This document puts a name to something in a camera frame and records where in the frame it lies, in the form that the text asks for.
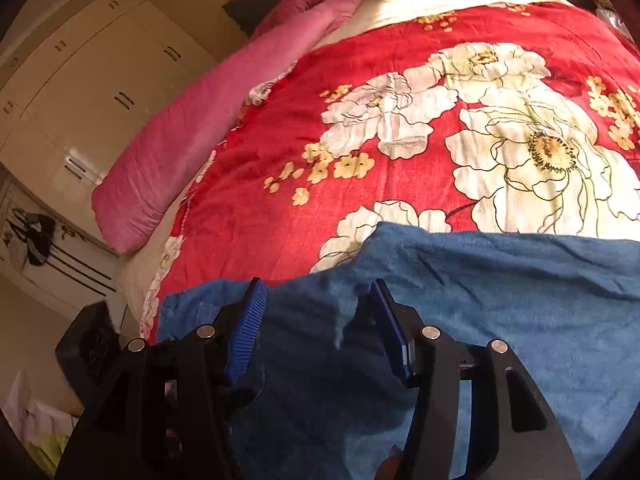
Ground blue denim lace-trimmed pants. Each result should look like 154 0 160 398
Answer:
157 222 639 479

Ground cream bed sheet mattress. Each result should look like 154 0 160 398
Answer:
119 0 565 321

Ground white door with hangings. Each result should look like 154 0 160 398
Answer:
1 179 126 325

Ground pink rolled blanket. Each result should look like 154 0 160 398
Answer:
91 0 361 254

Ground red floral quilt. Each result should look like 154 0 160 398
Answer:
140 2 639 338

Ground cream wardrobe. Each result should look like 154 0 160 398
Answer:
0 0 219 246

